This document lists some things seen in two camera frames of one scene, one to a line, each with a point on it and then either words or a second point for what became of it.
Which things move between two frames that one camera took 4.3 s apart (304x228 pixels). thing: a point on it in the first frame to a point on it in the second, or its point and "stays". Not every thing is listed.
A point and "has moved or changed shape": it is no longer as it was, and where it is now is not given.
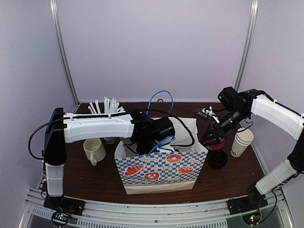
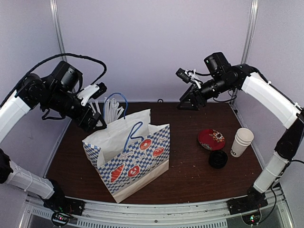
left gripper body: [145, 147] to [81, 120]
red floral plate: [212, 147] stays
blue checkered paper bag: [175, 165] has moved or changed shape
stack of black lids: [217, 158] stays
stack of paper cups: [242, 140] stays
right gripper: [217, 131] to [194, 96]
